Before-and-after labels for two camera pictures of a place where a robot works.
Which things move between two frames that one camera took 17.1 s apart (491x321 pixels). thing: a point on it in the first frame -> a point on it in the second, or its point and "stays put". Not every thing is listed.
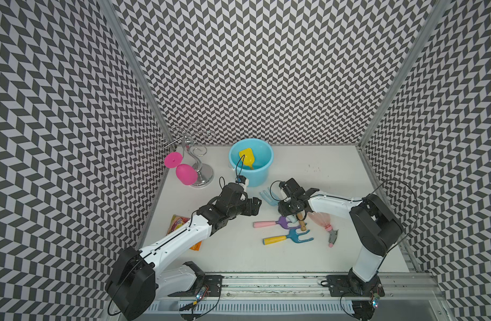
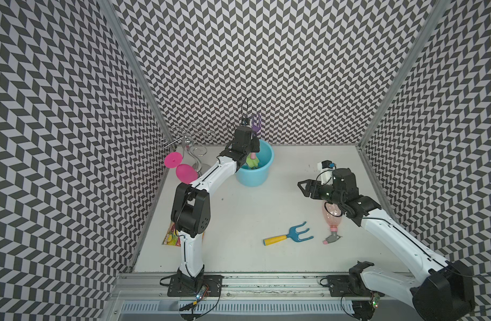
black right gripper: x=282 y=210 -> x=313 y=184
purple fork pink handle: x=282 y=223 -> x=255 y=129
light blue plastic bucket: x=251 y=158 stays put
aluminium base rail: x=401 y=296 stays put
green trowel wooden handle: x=303 y=227 -> x=252 y=162
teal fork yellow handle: x=293 y=235 stays put
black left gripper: x=252 y=208 -> x=255 y=142
